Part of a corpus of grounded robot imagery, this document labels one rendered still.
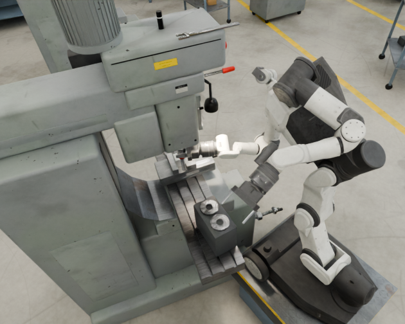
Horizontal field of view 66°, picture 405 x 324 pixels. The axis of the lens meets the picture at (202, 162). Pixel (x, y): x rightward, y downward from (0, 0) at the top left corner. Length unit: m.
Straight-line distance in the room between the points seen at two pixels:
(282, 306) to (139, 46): 1.66
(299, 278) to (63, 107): 1.55
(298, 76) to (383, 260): 2.02
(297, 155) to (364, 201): 2.13
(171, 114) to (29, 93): 0.56
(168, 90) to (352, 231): 2.15
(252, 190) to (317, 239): 0.80
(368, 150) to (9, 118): 1.32
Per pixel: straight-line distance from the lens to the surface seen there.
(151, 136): 1.42
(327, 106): 1.20
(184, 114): 1.42
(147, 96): 1.30
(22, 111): 1.31
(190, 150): 1.67
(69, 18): 1.19
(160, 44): 1.21
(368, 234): 3.02
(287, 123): 1.35
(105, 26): 1.19
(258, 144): 1.81
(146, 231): 2.00
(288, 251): 2.10
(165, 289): 2.39
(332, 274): 1.91
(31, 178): 1.36
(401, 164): 3.68
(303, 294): 2.00
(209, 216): 1.53
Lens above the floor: 2.40
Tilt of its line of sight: 47 degrees down
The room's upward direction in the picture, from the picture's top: 5 degrees counter-clockwise
